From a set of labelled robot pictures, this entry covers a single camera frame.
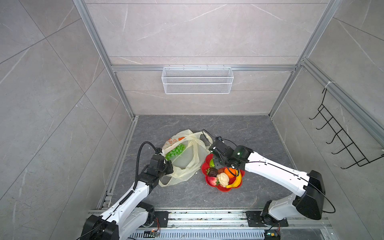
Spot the orange fake fruit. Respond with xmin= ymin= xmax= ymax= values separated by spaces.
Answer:
xmin=224 ymin=168 xmax=238 ymax=179

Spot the dark brown fake fruit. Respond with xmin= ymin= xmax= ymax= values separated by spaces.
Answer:
xmin=206 ymin=168 xmax=219 ymax=177

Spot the beige fake potato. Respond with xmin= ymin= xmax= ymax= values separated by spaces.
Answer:
xmin=217 ymin=173 xmax=230 ymax=188

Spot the red flower-shaped plate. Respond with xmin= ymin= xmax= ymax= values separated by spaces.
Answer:
xmin=201 ymin=154 xmax=245 ymax=192

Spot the yellow fake banana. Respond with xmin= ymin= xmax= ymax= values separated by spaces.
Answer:
xmin=226 ymin=172 xmax=242 ymax=189

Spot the translucent yellowish plastic bag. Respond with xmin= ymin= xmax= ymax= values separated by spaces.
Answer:
xmin=159 ymin=130 xmax=213 ymax=188

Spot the fake strawberry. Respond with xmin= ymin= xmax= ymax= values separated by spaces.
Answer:
xmin=207 ymin=176 xmax=220 ymax=187

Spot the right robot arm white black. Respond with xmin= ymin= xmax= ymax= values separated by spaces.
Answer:
xmin=209 ymin=138 xmax=326 ymax=226

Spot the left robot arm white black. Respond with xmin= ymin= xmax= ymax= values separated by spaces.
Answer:
xmin=79 ymin=154 xmax=173 ymax=240

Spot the green fake grapes bunch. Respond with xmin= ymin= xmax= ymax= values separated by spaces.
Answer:
xmin=165 ymin=144 xmax=186 ymax=161

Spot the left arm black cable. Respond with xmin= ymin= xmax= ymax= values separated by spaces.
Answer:
xmin=132 ymin=141 xmax=158 ymax=190

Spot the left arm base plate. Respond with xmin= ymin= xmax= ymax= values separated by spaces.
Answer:
xmin=143 ymin=211 xmax=170 ymax=228

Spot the aluminium rail at front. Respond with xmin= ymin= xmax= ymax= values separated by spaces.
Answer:
xmin=159 ymin=209 xmax=333 ymax=230

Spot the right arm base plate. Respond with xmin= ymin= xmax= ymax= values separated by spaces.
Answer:
xmin=246 ymin=211 xmax=289 ymax=227

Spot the white wire mesh basket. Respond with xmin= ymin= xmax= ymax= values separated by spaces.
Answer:
xmin=162 ymin=67 xmax=234 ymax=95

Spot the black wire hook rack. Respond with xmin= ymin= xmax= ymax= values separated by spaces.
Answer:
xmin=309 ymin=88 xmax=384 ymax=170

